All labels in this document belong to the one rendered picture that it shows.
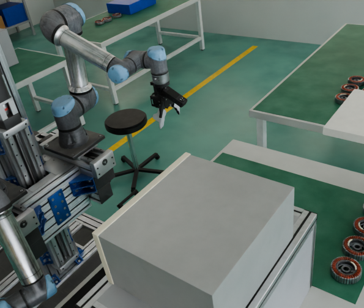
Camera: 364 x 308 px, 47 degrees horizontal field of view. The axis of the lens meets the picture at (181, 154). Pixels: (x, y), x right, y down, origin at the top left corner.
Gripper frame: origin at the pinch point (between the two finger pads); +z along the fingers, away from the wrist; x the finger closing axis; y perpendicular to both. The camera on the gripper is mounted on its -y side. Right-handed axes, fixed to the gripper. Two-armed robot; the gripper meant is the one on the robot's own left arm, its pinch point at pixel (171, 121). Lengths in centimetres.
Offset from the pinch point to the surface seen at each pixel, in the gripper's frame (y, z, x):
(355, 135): -78, -5, -13
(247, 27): 179, 102, -408
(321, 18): 71, 81, -405
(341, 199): -72, 40, -27
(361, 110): -75, -5, -31
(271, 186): -70, -17, 41
